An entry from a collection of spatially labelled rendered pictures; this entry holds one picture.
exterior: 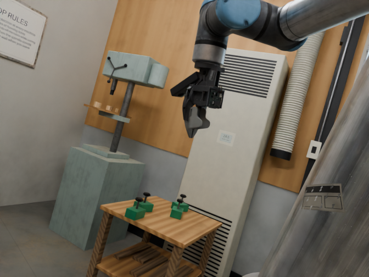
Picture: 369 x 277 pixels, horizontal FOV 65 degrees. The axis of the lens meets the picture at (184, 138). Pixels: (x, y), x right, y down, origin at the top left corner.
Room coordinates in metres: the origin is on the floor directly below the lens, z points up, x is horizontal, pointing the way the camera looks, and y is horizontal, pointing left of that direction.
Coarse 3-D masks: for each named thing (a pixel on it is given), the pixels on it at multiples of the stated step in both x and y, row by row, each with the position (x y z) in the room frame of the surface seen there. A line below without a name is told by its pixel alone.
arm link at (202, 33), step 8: (208, 0) 0.77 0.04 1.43; (200, 8) 0.80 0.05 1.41; (200, 16) 0.79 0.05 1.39; (200, 24) 0.79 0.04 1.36; (200, 32) 0.78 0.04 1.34; (208, 32) 0.77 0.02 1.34; (200, 40) 0.78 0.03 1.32; (208, 40) 0.77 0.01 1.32; (216, 40) 0.77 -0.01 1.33; (224, 40) 0.78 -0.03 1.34; (224, 48) 0.79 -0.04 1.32
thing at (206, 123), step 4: (204, 108) 0.84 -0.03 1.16; (200, 112) 0.85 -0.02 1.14; (204, 112) 0.84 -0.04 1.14; (200, 116) 0.85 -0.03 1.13; (204, 116) 0.84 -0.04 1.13; (204, 120) 0.84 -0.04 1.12; (208, 120) 0.83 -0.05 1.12; (204, 124) 0.84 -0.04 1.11; (208, 124) 0.83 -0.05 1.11; (196, 128) 0.85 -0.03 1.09; (200, 128) 0.84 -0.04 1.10; (204, 128) 0.84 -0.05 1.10; (192, 132) 0.85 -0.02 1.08; (196, 132) 0.86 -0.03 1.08; (192, 136) 0.85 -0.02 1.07
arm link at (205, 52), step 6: (198, 48) 0.79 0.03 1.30; (204, 48) 0.78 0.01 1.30; (210, 48) 0.77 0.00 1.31; (216, 48) 0.78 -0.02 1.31; (222, 48) 0.79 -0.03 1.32; (198, 54) 0.79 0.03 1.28; (204, 54) 0.78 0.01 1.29; (210, 54) 0.77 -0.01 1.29; (216, 54) 0.78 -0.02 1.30; (222, 54) 0.79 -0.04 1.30; (192, 60) 0.82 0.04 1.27; (198, 60) 0.80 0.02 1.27; (204, 60) 0.78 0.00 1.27; (210, 60) 0.78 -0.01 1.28; (216, 60) 0.78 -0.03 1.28; (222, 60) 0.80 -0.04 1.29
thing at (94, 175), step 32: (128, 64) 2.40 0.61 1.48; (160, 64) 2.29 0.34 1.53; (128, 96) 2.45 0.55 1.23; (96, 160) 2.23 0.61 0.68; (128, 160) 2.50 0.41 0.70; (64, 192) 2.34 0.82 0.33; (96, 192) 2.19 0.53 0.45; (128, 192) 2.48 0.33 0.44; (64, 224) 2.30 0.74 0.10; (96, 224) 2.22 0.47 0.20; (128, 224) 2.59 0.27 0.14
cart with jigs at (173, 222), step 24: (144, 192) 1.81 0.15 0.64; (120, 216) 1.63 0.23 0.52; (144, 216) 1.71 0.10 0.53; (168, 216) 1.84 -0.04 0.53; (192, 216) 1.99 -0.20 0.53; (96, 240) 1.70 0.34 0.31; (144, 240) 2.20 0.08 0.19; (168, 240) 1.49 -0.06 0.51; (192, 240) 1.54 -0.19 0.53; (96, 264) 1.69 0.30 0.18; (120, 264) 1.77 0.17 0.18; (144, 264) 1.81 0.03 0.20; (168, 264) 1.90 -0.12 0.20; (192, 264) 2.05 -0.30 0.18
